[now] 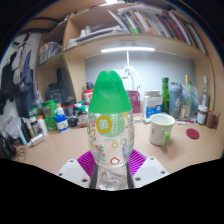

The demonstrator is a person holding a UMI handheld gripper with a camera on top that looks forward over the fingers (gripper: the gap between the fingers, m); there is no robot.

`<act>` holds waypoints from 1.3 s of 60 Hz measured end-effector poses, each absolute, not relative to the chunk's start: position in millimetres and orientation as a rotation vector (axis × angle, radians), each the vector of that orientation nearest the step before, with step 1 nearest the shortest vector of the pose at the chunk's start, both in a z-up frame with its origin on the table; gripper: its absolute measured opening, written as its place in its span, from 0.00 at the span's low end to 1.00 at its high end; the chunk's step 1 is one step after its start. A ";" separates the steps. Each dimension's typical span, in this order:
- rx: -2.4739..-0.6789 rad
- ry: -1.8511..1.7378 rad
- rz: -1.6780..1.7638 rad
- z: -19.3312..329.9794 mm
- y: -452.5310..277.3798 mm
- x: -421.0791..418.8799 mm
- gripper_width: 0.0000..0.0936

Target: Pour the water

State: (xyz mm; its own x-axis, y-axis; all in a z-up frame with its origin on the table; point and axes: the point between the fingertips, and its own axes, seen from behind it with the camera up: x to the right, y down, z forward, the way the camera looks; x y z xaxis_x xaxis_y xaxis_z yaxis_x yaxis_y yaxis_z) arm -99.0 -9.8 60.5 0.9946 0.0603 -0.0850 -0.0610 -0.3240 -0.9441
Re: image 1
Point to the dark jar with green lid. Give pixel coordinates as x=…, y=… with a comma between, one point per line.
x=82, y=118

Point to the white light bar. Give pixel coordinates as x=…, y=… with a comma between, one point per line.
x=128, y=49

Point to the green glass bottle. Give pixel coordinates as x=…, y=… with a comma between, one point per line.
x=188, y=100

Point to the magenta box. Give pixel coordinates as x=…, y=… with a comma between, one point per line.
x=136, y=101

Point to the white bottle with orange cap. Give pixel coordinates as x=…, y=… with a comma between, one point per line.
x=42, y=126

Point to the grey hanging garment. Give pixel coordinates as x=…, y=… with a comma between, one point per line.
x=26, y=80

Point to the silver tube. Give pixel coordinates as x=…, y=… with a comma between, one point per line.
x=36, y=140

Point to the pale blue handheld brush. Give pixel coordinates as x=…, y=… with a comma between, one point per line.
x=146, y=120

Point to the ceiling light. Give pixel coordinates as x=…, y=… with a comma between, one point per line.
x=112, y=1

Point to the red and white container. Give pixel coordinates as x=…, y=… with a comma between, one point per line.
x=88, y=96

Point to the clear blue plastic bag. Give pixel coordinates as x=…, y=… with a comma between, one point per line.
x=196, y=98

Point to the white bottle with blue label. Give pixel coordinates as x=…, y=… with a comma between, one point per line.
x=62, y=122

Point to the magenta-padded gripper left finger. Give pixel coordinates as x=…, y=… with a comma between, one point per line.
x=71, y=171

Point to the clear bottle with green cap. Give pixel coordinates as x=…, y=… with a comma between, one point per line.
x=110, y=96

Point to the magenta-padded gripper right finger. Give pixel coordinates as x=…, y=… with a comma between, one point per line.
x=150, y=170

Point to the black hanging garment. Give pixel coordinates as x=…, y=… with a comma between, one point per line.
x=6, y=83

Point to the green plastic container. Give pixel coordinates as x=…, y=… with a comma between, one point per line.
x=49, y=109

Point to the grey water bottle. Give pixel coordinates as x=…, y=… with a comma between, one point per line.
x=175, y=101

